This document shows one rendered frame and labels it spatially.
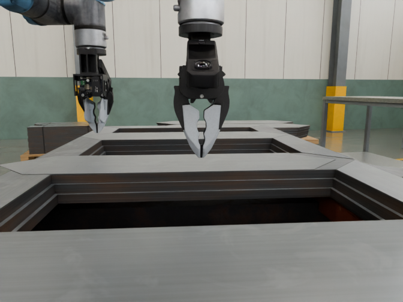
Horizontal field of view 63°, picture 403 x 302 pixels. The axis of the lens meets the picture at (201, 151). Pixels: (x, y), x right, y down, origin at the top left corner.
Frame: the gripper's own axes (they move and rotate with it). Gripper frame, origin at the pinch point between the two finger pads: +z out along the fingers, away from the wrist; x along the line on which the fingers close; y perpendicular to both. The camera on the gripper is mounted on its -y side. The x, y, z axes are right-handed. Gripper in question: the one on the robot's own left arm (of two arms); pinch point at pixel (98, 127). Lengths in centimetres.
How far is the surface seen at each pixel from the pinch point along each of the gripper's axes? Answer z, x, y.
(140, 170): 5.8, 13.7, 25.3
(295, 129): 8, 78, -64
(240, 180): 7.6, 33.5, 27.3
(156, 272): 6, 19, 64
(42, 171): 5.7, -5.4, 24.6
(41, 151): 75, -168, -385
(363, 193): 8, 53, 38
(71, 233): 6, 9, 55
